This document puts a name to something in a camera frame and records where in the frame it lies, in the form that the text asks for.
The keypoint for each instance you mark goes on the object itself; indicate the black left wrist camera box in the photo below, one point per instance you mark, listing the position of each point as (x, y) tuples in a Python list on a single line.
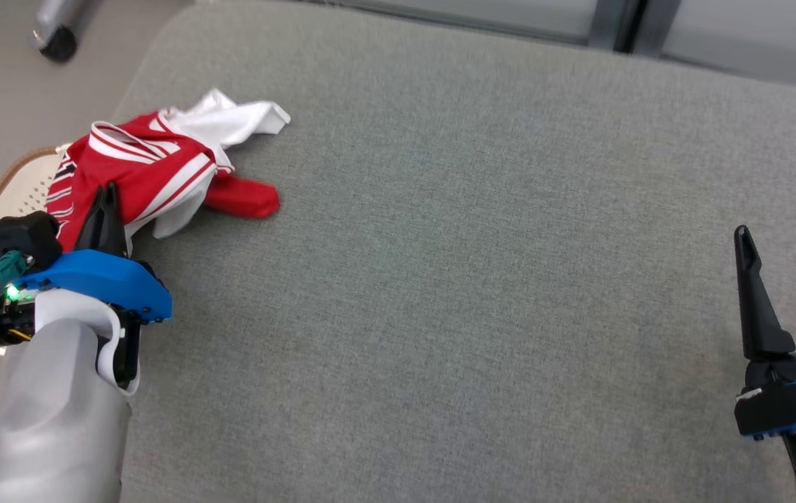
[(20, 237)]

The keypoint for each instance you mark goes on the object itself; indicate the grey partition bottom rail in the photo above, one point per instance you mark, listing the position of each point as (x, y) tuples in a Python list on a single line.
[(474, 17)]

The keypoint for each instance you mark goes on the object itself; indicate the white basket with tan rim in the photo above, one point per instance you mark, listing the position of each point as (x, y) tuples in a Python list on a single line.
[(13, 192)]

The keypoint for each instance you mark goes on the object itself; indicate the red white numbered jersey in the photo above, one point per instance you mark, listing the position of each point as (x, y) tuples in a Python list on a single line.
[(139, 168)]

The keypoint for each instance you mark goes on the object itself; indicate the grey leg with black foot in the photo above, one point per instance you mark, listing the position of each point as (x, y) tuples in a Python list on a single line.
[(62, 28)]

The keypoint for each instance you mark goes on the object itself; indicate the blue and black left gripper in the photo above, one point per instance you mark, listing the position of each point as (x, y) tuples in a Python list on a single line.
[(104, 279)]

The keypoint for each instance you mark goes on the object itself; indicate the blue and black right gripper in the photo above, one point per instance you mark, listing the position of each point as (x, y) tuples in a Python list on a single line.
[(789, 398)]

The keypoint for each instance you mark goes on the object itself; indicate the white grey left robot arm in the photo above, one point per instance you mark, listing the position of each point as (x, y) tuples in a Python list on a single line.
[(55, 419)]

